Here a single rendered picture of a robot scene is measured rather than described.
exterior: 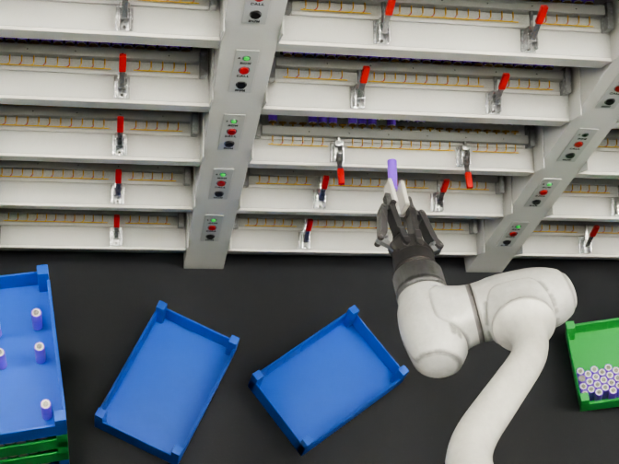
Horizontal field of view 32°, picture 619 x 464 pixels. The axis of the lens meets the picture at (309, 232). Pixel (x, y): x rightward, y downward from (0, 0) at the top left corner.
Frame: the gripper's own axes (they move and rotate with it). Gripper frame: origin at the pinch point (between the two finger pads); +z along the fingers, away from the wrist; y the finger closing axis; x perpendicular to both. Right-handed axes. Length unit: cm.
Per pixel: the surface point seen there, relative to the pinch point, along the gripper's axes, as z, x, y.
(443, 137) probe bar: 19.0, 1.9, 13.3
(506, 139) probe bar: 19.1, 4.3, 26.6
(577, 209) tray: 24, -14, 55
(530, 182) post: 17.1, -4.1, 35.8
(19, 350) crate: -17, -36, -64
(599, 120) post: 9.5, 19.5, 37.0
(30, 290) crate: -6, -32, -63
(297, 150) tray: 17.8, -6.9, -15.5
